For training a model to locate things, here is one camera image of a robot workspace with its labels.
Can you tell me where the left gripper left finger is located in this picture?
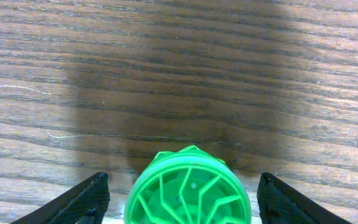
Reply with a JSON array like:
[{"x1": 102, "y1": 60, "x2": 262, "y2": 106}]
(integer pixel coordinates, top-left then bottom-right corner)
[{"x1": 12, "y1": 172, "x2": 110, "y2": 224}]

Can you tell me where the green ribbed plastic wheel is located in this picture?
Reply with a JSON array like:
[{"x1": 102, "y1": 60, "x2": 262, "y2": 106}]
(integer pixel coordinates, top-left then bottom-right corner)
[{"x1": 124, "y1": 145, "x2": 252, "y2": 224}]

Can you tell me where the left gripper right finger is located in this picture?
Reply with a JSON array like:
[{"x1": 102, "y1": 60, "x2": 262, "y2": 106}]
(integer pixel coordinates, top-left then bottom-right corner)
[{"x1": 257, "y1": 172, "x2": 351, "y2": 224}]

